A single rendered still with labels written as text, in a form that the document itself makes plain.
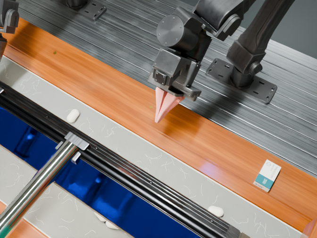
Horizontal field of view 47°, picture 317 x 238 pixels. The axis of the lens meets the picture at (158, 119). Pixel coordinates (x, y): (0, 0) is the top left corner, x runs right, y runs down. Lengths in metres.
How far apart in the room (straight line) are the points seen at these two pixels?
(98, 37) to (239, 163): 0.61
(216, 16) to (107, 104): 0.36
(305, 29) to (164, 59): 1.70
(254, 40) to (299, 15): 1.44
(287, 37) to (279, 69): 1.08
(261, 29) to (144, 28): 0.42
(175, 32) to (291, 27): 1.65
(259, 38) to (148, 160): 0.39
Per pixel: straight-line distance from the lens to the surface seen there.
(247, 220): 0.83
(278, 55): 1.17
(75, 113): 0.91
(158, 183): 0.47
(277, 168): 0.84
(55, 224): 0.83
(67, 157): 0.45
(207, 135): 0.86
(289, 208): 0.83
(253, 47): 0.93
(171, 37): 0.66
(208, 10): 0.72
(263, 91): 1.06
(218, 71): 1.08
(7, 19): 0.92
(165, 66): 0.65
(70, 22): 1.24
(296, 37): 2.23
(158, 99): 0.74
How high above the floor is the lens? 1.52
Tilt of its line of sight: 59 degrees down
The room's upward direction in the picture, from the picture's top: straight up
